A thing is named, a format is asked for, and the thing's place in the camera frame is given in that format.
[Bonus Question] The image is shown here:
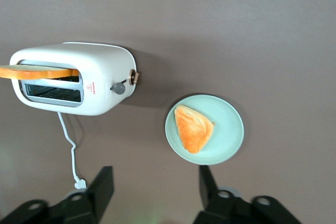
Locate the pale green round plate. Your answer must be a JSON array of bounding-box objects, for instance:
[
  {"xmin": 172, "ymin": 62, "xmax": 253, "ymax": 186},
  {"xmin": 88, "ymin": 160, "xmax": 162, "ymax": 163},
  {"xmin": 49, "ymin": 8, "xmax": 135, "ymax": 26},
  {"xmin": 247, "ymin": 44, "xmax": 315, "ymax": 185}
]
[{"xmin": 164, "ymin": 93, "xmax": 245, "ymax": 166}]

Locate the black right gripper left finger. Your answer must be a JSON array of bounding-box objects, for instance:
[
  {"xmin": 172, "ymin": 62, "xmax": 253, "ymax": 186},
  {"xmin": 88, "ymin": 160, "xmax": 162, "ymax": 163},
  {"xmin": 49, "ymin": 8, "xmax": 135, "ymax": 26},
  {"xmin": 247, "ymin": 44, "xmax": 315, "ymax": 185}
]
[{"xmin": 0, "ymin": 166, "xmax": 115, "ymax": 224}]

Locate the triangular toasted bread piece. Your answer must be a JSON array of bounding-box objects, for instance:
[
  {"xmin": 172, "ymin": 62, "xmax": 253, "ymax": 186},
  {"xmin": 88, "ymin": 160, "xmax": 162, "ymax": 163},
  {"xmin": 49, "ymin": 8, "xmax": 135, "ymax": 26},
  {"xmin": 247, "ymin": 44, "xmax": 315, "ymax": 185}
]
[{"xmin": 174, "ymin": 104, "xmax": 216, "ymax": 155}]

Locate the white two-slot toaster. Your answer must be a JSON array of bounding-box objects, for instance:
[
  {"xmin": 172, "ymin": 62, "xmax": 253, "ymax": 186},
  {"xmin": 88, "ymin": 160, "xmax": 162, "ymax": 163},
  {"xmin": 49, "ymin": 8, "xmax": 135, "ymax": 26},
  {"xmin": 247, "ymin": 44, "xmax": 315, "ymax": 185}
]
[{"xmin": 9, "ymin": 41, "xmax": 138, "ymax": 116}]

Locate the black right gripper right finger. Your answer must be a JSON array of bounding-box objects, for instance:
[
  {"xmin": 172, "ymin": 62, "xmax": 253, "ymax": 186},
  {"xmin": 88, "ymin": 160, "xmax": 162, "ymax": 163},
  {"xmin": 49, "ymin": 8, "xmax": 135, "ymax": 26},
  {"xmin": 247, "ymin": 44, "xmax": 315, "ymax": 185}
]
[{"xmin": 193, "ymin": 165, "xmax": 302, "ymax": 224}]

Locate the brass toaster dial knob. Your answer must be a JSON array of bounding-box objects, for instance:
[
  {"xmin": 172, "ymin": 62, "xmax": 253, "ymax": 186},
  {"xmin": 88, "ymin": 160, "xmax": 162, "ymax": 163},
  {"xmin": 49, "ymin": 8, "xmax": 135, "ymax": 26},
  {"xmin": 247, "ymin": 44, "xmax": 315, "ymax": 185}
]
[{"xmin": 128, "ymin": 68, "xmax": 141, "ymax": 86}]

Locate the grey toaster lever button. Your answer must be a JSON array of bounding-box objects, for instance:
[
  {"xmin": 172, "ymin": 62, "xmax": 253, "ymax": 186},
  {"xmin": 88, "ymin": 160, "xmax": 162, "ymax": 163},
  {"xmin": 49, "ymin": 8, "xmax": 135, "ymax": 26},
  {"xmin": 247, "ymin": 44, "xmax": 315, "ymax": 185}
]
[{"xmin": 110, "ymin": 79, "xmax": 128, "ymax": 95}]

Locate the white power cord with plug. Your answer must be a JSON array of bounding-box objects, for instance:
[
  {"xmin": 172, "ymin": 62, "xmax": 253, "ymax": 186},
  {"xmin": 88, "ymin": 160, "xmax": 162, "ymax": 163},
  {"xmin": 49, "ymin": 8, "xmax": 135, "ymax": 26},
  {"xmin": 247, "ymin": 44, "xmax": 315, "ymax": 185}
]
[{"xmin": 57, "ymin": 111, "xmax": 88, "ymax": 190}]

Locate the toast bread slice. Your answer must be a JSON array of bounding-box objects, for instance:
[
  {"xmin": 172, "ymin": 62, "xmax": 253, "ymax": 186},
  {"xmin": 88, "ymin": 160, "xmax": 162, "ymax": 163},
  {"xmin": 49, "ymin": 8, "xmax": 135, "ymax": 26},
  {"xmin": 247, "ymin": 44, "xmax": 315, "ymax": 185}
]
[{"xmin": 0, "ymin": 63, "xmax": 80, "ymax": 81}]

